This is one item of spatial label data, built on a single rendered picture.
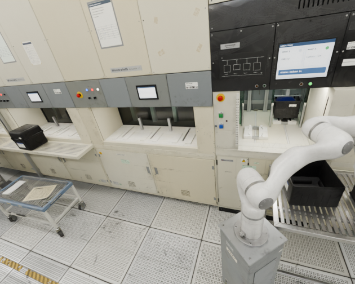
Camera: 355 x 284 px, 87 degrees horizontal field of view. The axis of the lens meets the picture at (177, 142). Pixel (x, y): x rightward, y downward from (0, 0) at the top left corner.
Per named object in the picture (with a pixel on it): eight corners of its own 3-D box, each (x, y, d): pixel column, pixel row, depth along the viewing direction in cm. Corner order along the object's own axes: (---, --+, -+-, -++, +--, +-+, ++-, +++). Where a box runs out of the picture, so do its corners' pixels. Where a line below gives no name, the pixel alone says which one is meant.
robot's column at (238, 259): (244, 318, 136) (249, 265, 97) (220, 279, 159) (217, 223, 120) (272, 296, 144) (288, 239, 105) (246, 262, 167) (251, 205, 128)
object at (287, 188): (278, 176, 147) (281, 159, 138) (319, 177, 140) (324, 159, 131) (288, 205, 124) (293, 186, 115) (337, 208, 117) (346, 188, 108)
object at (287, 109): (271, 121, 194) (275, 91, 177) (270, 113, 210) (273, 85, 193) (298, 121, 185) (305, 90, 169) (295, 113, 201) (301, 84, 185)
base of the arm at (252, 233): (249, 253, 102) (252, 233, 93) (227, 226, 117) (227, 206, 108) (275, 236, 108) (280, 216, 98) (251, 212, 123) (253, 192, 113)
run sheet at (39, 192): (20, 202, 210) (20, 201, 209) (34, 187, 230) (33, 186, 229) (47, 199, 208) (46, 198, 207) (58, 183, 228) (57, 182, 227)
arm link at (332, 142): (247, 192, 102) (262, 217, 88) (234, 182, 97) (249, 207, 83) (331, 130, 89) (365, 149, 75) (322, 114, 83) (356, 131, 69)
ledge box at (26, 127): (16, 150, 248) (4, 132, 234) (36, 138, 269) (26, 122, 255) (30, 152, 235) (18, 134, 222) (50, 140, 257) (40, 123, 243)
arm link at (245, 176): (247, 222, 98) (249, 190, 85) (233, 196, 113) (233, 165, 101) (269, 218, 98) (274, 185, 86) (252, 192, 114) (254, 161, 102)
